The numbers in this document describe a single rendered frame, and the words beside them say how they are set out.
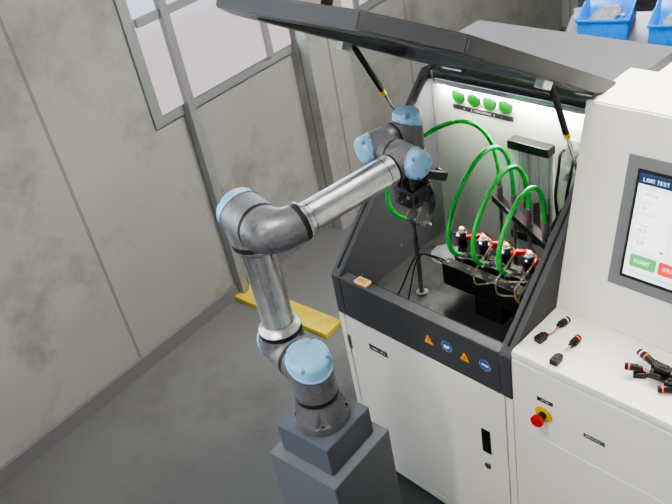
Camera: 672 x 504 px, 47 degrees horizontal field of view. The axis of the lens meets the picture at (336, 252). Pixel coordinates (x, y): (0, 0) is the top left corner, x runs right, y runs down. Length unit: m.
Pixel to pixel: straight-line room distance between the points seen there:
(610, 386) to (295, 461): 0.85
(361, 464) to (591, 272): 0.80
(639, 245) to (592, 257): 0.14
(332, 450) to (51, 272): 1.75
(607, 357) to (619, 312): 0.13
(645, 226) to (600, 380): 0.40
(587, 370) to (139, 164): 2.22
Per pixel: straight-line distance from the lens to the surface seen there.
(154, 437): 3.56
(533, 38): 2.60
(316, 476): 2.13
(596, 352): 2.12
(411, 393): 2.59
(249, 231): 1.75
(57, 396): 3.67
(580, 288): 2.19
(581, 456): 2.23
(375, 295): 2.40
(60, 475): 3.61
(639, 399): 2.01
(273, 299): 1.96
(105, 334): 3.69
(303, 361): 1.95
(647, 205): 2.03
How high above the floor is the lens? 2.42
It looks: 34 degrees down
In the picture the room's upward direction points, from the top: 11 degrees counter-clockwise
